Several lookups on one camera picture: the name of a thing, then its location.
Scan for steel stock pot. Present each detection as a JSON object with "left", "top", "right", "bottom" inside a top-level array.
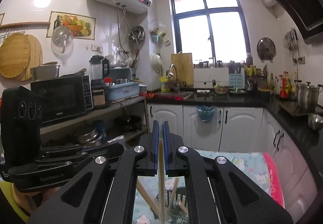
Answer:
[{"left": 296, "top": 80, "right": 322, "bottom": 110}]

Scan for blue hanging basket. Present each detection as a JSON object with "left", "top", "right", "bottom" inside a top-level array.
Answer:
[{"left": 196, "top": 105, "right": 217, "bottom": 122}]

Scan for hello kitty tablecloth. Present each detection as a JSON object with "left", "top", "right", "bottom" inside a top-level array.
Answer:
[{"left": 132, "top": 150, "right": 285, "bottom": 223}]

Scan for wooden cutting board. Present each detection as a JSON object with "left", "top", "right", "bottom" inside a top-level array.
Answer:
[{"left": 171, "top": 53, "right": 194, "bottom": 88}]

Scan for round bamboo boards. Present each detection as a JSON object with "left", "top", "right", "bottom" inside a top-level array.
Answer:
[{"left": 1, "top": 33, "right": 43, "bottom": 81}]

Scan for blender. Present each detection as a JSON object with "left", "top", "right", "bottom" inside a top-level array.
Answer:
[{"left": 89, "top": 55, "right": 109, "bottom": 80}]

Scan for hanging pot lid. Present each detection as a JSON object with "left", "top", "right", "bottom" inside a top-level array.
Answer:
[{"left": 256, "top": 37, "right": 277, "bottom": 62}]

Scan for green sleeve forearm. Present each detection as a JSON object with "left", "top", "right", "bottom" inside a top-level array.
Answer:
[{"left": 1, "top": 180, "right": 29, "bottom": 223}]

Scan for black microwave oven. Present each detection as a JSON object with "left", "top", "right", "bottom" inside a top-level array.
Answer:
[{"left": 31, "top": 75, "right": 94, "bottom": 123}]

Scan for fruit picture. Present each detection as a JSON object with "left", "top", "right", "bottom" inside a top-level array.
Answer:
[{"left": 46, "top": 11, "right": 96, "bottom": 41}]

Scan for person left hand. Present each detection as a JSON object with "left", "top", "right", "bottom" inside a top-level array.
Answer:
[{"left": 12, "top": 184, "right": 60, "bottom": 214}]

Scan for chopsticks pair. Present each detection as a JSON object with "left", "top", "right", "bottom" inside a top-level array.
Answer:
[{"left": 158, "top": 138, "right": 166, "bottom": 223}]

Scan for green plastic utensil basket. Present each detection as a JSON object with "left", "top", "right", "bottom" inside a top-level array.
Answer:
[{"left": 165, "top": 187, "right": 190, "bottom": 223}]

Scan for steel pots on shelf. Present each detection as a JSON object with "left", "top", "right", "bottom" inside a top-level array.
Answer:
[{"left": 73, "top": 125, "right": 106, "bottom": 146}]

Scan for blue dish rack tub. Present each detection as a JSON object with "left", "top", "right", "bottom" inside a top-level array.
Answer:
[{"left": 107, "top": 82, "right": 140, "bottom": 102}]

